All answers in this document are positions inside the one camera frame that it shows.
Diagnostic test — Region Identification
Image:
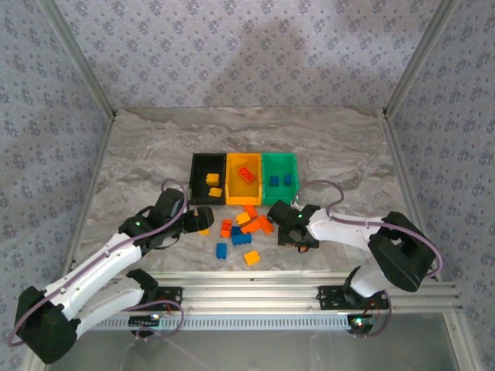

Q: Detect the white slotted cable duct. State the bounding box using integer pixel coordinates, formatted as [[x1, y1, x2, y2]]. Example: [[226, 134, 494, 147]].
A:
[[77, 313, 359, 332]]

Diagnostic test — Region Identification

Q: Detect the aluminium table side rail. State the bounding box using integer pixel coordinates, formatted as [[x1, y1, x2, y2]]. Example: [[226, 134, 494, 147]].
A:
[[61, 114, 119, 271], [381, 111, 444, 281]]

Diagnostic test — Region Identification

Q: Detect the small circuit board with LED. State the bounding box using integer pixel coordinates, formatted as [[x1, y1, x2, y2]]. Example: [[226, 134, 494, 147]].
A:
[[346, 315, 375, 335], [128, 315, 162, 326]]

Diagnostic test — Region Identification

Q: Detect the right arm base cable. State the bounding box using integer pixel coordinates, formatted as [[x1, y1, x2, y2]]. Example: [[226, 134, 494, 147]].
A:
[[351, 289, 394, 340]]

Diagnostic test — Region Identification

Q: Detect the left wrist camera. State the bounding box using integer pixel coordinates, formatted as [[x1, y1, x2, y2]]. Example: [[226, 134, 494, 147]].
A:
[[169, 192, 189, 223]]

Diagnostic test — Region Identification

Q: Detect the left arm base cable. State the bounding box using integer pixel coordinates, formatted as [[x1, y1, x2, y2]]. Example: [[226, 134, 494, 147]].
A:
[[133, 295, 185, 343]]

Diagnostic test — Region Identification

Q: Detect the yellow plastic bin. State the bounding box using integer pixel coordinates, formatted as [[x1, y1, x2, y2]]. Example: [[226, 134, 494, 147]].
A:
[[225, 152, 265, 206]]

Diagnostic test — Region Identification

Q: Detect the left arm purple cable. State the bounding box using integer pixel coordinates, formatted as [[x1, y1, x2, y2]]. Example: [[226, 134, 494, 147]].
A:
[[7, 177, 191, 349]]

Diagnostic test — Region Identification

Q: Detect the aluminium frame leg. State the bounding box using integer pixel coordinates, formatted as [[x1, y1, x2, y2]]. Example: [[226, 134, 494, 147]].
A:
[[442, 311, 484, 371]]

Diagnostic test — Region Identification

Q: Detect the red-orange lego plate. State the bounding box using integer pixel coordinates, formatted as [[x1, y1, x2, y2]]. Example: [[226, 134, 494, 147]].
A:
[[237, 166, 259, 183]]

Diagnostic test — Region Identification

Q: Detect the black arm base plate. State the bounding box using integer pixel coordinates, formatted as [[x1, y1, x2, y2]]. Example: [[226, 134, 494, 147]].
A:
[[316, 284, 390, 310], [146, 287, 183, 312]]

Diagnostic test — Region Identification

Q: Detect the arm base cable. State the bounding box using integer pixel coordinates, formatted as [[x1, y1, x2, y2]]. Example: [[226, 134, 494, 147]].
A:
[[351, 289, 394, 340], [133, 295, 185, 343]]

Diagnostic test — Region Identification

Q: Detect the aluminium frame post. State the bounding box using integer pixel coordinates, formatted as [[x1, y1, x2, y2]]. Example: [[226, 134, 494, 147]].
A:
[[38, 0, 118, 119], [381, 0, 463, 119]]

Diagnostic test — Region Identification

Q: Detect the green plastic bin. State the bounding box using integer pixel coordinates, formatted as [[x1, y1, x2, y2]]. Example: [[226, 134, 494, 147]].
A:
[[261, 152, 301, 206]]

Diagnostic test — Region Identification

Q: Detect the black plastic bin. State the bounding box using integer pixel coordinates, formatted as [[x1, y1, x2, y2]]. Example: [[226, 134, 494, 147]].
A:
[[189, 152, 229, 206]]

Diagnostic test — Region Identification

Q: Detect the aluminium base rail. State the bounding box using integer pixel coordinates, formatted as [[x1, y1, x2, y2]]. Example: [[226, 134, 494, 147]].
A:
[[41, 270, 464, 315]]

